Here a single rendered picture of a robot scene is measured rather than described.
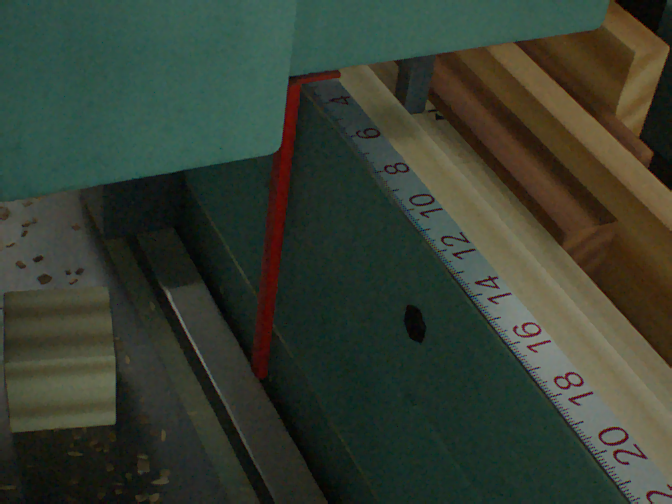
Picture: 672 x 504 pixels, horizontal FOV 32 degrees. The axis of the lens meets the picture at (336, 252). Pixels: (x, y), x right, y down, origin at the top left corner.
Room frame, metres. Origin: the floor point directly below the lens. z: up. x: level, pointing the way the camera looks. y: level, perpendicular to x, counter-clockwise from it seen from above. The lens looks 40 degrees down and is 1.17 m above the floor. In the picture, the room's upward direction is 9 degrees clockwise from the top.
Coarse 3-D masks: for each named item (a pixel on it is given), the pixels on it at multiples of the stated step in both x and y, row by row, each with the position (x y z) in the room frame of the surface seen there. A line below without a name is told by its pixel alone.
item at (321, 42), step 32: (320, 0) 0.30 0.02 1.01; (352, 0) 0.31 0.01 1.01; (384, 0) 0.31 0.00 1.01; (416, 0) 0.32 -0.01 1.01; (448, 0) 0.32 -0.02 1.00; (480, 0) 0.33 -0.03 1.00; (512, 0) 0.34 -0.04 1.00; (544, 0) 0.34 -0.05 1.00; (576, 0) 0.35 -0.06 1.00; (608, 0) 0.36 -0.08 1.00; (320, 32) 0.30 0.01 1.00; (352, 32) 0.31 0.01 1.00; (384, 32) 0.31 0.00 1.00; (416, 32) 0.32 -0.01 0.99; (448, 32) 0.32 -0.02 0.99; (480, 32) 0.33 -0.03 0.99; (512, 32) 0.34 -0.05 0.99; (544, 32) 0.34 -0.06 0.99; (576, 32) 0.35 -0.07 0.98; (320, 64) 0.30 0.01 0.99; (352, 64) 0.31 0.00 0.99
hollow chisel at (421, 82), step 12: (408, 60) 0.36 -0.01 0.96; (420, 60) 0.36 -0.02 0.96; (432, 60) 0.36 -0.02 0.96; (408, 72) 0.36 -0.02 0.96; (420, 72) 0.36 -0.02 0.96; (396, 84) 0.36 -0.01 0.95; (408, 84) 0.36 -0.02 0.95; (420, 84) 0.36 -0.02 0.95; (396, 96) 0.36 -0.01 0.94; (408, 96) 0.36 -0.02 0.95; (420, 96) 0.36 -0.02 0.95; (408, 108) 0.36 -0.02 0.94; (420, 108) 0.36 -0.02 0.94
